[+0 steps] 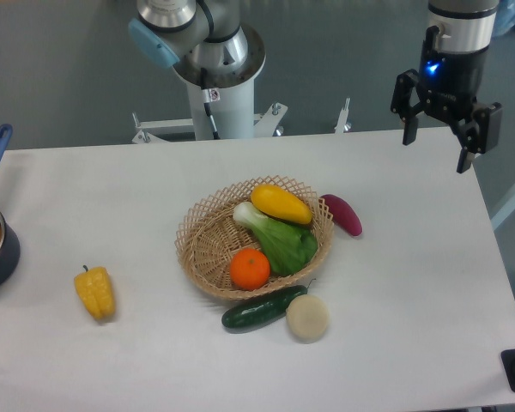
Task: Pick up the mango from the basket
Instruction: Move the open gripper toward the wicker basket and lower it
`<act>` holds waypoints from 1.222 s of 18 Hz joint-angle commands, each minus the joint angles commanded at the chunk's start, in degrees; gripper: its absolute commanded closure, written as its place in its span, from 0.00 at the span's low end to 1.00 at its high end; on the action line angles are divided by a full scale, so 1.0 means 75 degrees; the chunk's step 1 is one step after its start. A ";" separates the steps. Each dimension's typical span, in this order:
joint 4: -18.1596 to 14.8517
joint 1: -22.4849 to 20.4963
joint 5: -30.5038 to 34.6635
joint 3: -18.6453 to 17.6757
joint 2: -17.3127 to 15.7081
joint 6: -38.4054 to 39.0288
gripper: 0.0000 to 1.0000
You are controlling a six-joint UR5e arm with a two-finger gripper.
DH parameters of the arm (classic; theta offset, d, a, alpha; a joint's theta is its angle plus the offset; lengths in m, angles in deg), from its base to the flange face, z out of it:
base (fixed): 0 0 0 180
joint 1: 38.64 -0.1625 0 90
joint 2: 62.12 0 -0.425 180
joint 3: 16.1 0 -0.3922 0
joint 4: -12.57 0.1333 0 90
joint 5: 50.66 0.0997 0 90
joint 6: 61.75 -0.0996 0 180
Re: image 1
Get yellow bell pepper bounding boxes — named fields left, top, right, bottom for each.
left=74, top=265, right=116, bottom=321

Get orange fruit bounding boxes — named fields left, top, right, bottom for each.
left=229, top=248, right=270, bottom=291

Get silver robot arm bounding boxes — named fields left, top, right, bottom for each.
left=128, top=1, right=502, bottom=173

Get purple sweet potato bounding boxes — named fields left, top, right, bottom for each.
left=321, top=194, right=363, bottom=237

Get round cream cake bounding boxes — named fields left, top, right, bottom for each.
left=286, top=294, right=330, bottom=342

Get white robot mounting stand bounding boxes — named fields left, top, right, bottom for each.
left=130, top=79, right=352, bottom=145

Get black cable on stand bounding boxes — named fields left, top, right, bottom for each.
left=199, top=67, right=221, bottom=141

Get woven wicker basket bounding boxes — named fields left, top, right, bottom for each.
left=175, top=176, right=334, bottom=300

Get green bok choy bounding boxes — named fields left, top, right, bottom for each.
left=233, top=202, right=318, bottom=276

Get dark green cucumber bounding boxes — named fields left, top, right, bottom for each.
left=221, top=279, right=314, bottom=333

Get yellow mango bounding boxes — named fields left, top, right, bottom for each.
left=250, top=184, right=312, bottom=225

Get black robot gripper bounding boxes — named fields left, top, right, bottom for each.
left=391, top=50, right=503, bottom=173

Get blue plastic bag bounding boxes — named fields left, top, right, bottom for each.
left=492, top=0, right=515, bottom=38

